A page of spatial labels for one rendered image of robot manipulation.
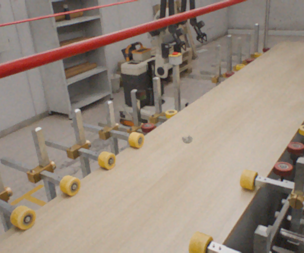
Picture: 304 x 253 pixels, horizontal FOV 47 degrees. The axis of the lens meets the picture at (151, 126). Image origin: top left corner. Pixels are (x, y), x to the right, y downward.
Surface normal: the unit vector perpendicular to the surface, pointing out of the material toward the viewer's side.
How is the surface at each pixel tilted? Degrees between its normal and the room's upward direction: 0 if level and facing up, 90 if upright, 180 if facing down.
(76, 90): 90
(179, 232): 0
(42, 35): 90
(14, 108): 90
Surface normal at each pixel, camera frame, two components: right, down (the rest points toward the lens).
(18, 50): 0.83, 0.17
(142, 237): -0.07, -0.91
